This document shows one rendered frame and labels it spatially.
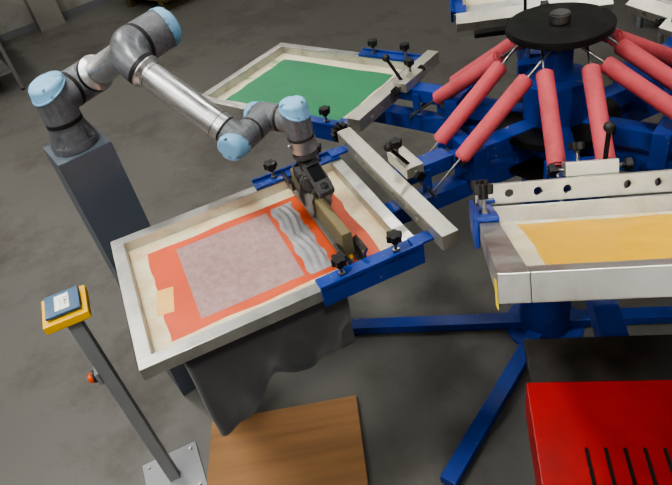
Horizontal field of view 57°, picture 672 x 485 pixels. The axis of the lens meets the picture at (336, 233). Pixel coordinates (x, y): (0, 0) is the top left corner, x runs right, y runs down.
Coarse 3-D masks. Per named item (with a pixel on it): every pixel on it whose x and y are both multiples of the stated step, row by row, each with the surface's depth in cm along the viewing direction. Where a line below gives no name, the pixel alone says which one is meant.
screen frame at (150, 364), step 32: (256, 192) 200; (352, 192) 195; (160, 224) 195; (192, 224) 196; (384, 224) 177; (128, 256) 189; (128, 288) 173; (128, 320) 163; (256, 320) 155; (160, 352) 152; (192, 352) 152
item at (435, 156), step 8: (432, 152) 190; (440, 152) 189; (424, 160) 187; (432, 160) 186; (440, 160) 186; (448, 160) 188; (424, 168) 185; (432, 168) 187; (440, 168) 188; (448, 168) 189
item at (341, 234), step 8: (296, 184) 193; (312, 192) 181; (320, 200) 177; (320, 208) 175; (328, 208) 174; (320, 216) 178; (328, 216) 171; (336, 216) 170; (328, 224) 172; (336, 224) 167; (344, 224) 167; (336, 232) 167; (344, 232) 164; (336, 240) 171; (344, 240) 164; (352, 240) 166; (344, 248) 166; (352, 248) 167
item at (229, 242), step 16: (272, 208) 197; (304, 208) 194; (336, 208) 191; (224, 224) 195; (240, 224) 193; (256, 224) 192; (272, 224) 190; (192, 240) 191; (208, 240) 190; (224, 240) 188; (240, 240) 187; (256, 240) 185; (272, 240) 184; (160, 256) 188; (176, 256) 186; (192, 256) 185; (208, 256) 183; (224, 256) 182; (240, 256) 181; (160, 272) 182; (176, 272) 180; (192, 272) 179; (208, 272) 178; (160, 288) 176
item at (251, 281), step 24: (288, 240) 183; (240, 264) 178; (264, 264) 176; (288, 264) 174; (192, 288) 174; (216, 288) 172; (240, 288) 170; (264, 288) 168; (288, 288) 167; (192, 312) 166; (216, 312) 164
